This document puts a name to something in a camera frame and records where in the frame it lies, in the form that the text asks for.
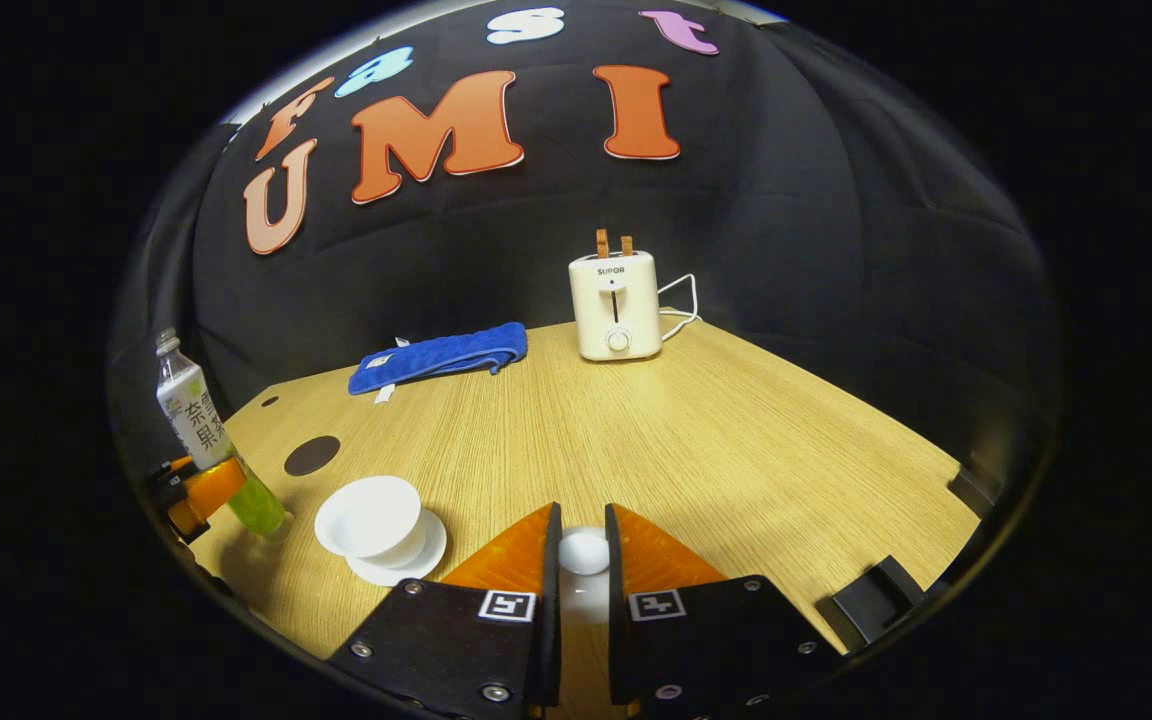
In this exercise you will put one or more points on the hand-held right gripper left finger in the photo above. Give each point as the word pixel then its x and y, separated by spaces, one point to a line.
pixel 550 600

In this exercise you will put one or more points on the blue towel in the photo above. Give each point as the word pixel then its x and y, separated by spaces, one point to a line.
pixel 446 355

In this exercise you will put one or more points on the white teacup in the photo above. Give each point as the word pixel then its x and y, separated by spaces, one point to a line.
pixel 371 515

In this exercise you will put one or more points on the white teacup lid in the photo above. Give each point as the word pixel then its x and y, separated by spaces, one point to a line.
pixel 584 552

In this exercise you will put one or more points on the white saucer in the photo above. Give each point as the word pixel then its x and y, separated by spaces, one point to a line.
pixel 426 560

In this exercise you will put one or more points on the cream toaster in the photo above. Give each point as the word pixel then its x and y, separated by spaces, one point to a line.
pixel 616 310

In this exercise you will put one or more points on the clear water bottle green drink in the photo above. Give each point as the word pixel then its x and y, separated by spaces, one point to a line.
pixel 198 420

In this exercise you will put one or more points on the black table edge bracket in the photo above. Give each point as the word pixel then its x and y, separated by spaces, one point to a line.
pixel 876 600
pixel 974 490

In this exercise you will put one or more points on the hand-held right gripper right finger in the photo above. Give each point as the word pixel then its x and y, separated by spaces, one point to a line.
pixel 616 600

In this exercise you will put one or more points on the dark round coaster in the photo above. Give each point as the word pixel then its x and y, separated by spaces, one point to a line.
pixel 312 456

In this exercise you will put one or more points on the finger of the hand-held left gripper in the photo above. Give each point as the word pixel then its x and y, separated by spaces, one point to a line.
pixel 211 485

